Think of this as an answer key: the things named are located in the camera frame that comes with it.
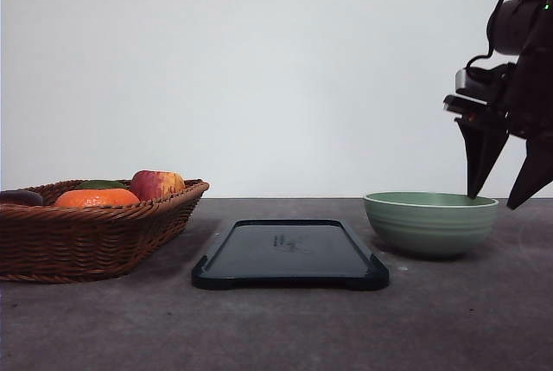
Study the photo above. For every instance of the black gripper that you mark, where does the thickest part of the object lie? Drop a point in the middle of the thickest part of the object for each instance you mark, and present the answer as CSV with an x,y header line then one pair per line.
x,y
525,108

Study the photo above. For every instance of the green ceramic bowl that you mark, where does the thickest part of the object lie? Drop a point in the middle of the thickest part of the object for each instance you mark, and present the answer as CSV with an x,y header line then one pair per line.
x,y
430,223

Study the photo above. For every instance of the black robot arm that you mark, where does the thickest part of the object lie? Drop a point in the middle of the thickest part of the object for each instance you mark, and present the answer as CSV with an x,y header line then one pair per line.
x,y
524,29

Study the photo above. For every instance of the brown wicker basket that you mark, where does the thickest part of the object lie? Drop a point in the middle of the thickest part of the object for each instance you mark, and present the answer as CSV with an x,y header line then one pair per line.
x,y
91,239

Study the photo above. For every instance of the black rectangular tray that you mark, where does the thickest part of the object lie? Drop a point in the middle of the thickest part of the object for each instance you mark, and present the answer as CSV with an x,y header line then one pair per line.
x,y
291,254

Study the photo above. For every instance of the red yellow apple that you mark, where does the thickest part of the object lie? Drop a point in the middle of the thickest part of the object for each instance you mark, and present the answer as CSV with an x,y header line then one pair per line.
x,y
151,184

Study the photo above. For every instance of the green avocado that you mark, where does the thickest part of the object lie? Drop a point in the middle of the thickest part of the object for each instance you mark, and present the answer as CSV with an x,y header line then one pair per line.
x,y
101,184

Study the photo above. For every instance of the orange tangerine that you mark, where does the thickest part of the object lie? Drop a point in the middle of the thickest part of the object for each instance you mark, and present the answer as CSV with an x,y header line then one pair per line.
x,y
95,198

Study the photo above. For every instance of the dark purple fruit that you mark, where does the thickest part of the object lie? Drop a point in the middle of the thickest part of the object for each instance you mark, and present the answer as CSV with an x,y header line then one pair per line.
x,y
21,197

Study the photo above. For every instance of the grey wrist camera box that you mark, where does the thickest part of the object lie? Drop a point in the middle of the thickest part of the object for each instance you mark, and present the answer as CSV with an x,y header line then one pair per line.
x,y
486,84

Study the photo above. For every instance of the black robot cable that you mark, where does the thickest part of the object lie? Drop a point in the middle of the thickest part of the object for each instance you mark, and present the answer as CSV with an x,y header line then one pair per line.
x,y
487,37

